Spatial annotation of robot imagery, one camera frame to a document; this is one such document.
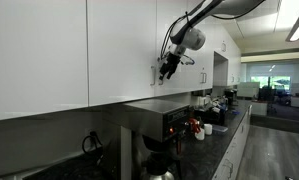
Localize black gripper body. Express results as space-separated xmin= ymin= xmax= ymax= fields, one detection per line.
xmin=164 ymin=51 xmax=183 ymax=69

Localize white upper cabinet block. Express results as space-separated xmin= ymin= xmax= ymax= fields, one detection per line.
xmin=212 ymin=26 xmax=242 ymax=87

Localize wide white cabinet door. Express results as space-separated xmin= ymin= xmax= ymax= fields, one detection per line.
xmin=0 ymin=0 xmax=89 ymax=123

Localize white countertop container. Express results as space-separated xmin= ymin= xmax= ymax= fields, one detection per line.
xmin=196 ymin=95 xmax=212 ymax=107

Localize stainless steel coffee brewer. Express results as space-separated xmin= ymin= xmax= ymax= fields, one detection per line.
xmin=120 ymin=98 xmax=191 ymax=180

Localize red spray bottle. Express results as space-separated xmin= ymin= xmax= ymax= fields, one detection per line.
xmin=187 ymin=117 xmax=202 ymax=135

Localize four-slot toaster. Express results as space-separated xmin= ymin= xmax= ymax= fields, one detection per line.
xmin=192 ymin=105 xmax=227 ymax=127

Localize black coffee maker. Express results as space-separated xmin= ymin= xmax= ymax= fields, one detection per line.
xmin=223 ymin=88 xmax=239 ymax=108

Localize white cup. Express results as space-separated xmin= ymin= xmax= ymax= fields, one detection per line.
xmin=203 ymin=123 xmax=214 ymax=136
xmin=194 ymin=128 xmax=206 ymax=141

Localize flat blue-lidded container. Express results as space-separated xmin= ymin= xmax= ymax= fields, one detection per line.
xmin=211 ymin=124 xmax=229 ymax=134

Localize white board panel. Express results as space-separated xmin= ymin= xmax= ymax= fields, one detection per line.
xmin=237 ymin=81 xmax=261 ymax=99

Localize black-lidded coffee carafe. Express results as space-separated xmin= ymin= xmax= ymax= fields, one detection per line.
xmin=140 ymin=152 xmax=176 ymax=180

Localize white base cabinets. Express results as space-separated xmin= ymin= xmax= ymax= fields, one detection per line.
xmin=211 ymin=104 xmax=253 ymax=180

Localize black power cable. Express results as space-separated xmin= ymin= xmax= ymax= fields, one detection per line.
xmin=81 ymin=130 xmax=105 ymax=168

